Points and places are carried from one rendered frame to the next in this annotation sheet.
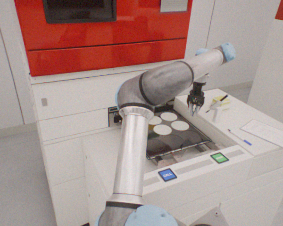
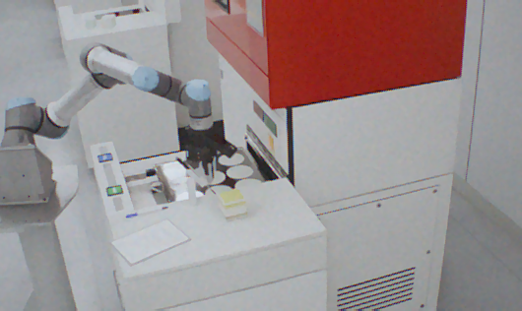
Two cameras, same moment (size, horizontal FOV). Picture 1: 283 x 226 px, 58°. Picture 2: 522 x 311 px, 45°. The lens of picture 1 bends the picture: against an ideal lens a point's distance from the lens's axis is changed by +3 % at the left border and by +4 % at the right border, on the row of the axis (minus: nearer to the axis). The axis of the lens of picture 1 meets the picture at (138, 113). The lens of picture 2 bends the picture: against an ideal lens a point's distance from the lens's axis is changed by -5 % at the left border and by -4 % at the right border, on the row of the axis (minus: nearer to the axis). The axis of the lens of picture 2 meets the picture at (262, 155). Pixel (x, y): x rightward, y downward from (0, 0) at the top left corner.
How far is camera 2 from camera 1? 2.77 m
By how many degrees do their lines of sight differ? 83
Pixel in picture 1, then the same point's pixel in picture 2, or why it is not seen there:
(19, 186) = not seen: hidden behind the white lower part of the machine
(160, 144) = (176, 173)
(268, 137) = (137, 236)
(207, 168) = (103, 181)
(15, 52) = (488, 59)
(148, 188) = (95, 149)
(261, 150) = (112, 222)
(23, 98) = (476, 137)
